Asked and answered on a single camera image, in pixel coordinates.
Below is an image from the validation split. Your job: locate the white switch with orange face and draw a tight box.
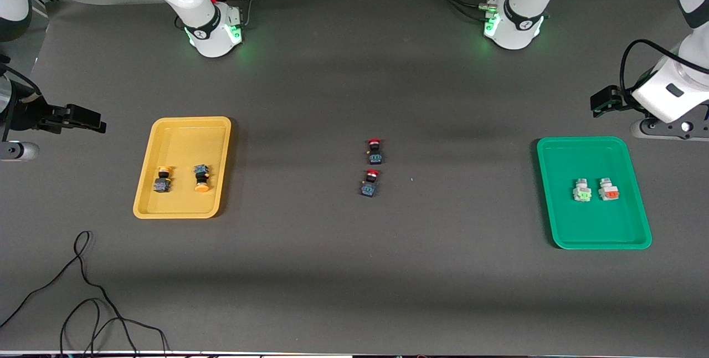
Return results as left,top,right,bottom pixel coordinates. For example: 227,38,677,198
598,177,621,202

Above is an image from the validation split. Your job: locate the white switch with green face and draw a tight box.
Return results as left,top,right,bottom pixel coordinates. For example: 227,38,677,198
572,178,593,203

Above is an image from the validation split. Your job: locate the yellow plastic tray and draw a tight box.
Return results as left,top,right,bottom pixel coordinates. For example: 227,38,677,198
133,116,232,219

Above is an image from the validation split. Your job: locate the green plastic tray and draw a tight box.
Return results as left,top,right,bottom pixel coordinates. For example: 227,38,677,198
536,136,653,250

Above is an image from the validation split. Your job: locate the thin black loose cable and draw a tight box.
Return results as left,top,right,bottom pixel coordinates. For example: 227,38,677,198
0,231,169,356

